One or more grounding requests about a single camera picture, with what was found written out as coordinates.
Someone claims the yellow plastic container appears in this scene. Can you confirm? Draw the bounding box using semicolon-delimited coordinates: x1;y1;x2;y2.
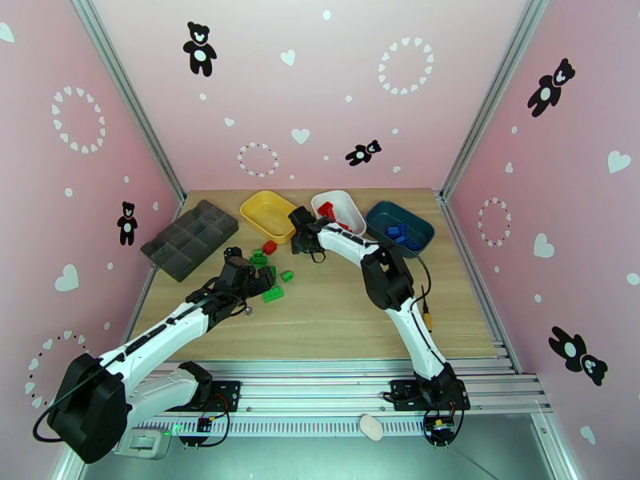
239;190;301;245

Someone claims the white plastic container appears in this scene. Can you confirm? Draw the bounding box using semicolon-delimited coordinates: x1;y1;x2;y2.
310;190;367;238

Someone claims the dark grey organizer tray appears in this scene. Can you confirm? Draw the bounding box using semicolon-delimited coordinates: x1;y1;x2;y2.
139;198;239;284

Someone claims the dark teal plastic container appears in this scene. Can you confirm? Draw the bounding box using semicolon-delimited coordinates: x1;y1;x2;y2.
365;200;436;257

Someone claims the perforated metal strip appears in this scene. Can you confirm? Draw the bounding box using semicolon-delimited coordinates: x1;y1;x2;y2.
134;418;431;438

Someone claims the clear plastic device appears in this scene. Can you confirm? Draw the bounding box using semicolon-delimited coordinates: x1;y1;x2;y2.
114;429;172;461

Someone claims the beige oval tag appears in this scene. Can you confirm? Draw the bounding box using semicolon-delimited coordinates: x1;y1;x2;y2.
359;414;385;442

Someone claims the circuit board with yellow plug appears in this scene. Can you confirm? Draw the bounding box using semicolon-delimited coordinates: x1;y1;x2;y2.
427;418;456;445

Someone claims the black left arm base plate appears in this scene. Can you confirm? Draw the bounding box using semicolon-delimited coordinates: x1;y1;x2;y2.
199;379;242;413

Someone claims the aluminium rail base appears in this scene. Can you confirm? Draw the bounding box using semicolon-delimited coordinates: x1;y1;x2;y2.
125;359;554;416

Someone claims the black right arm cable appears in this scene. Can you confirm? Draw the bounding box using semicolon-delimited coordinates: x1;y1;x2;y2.
399;253;436;334

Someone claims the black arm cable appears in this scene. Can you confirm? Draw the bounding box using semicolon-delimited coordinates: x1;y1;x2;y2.
32;363;109;442
399;253;436;334

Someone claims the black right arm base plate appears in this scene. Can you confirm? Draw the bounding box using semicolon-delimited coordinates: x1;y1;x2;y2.
390;379;471;413

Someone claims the aluminium frame post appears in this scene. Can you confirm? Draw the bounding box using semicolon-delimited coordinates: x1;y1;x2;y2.
438;0;555;202
67;0;187;207

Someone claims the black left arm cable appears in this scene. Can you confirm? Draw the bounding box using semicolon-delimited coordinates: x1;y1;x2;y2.
32;363;109;442

